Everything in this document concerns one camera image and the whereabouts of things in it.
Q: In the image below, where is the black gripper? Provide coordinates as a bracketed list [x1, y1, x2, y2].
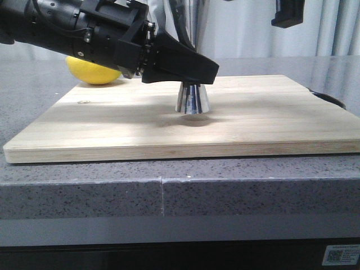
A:
[271, 0, 305, 28]
[73, 0, 219, 84]

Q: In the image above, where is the steel double jigger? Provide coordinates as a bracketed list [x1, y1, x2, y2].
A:
[174, 0, 211, 115]

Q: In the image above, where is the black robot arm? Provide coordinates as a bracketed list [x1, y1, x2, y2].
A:
[1, 1, 219, 84]

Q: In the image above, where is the grey curtain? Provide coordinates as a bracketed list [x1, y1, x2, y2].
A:
[146, 0, 360, 59]

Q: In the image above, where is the yellow lemon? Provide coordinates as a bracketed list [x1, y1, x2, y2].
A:
[65, 56, 122, 85]

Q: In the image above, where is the wooden cutting board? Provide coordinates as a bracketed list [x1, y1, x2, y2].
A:
[3, 75, 359, 164]

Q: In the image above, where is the white QR code label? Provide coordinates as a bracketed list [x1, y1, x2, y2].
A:
[322, 245, 359, 266]

